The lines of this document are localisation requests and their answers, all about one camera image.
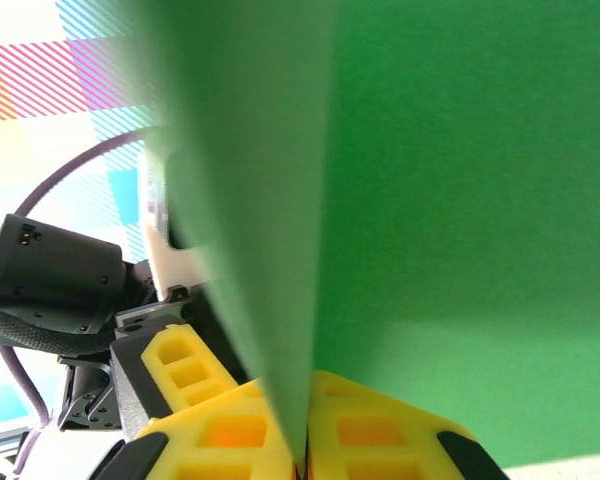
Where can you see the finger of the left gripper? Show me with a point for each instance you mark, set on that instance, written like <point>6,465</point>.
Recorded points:
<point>180,395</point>

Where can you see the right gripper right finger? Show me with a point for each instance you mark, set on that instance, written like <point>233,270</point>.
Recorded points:
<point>405,455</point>

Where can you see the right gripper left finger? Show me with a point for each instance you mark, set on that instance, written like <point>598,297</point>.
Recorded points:
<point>190,450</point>

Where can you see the green paper sheet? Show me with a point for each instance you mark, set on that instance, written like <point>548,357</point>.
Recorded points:
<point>430,200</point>

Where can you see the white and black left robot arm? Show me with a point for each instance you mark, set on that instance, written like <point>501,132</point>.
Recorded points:
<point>75,455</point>

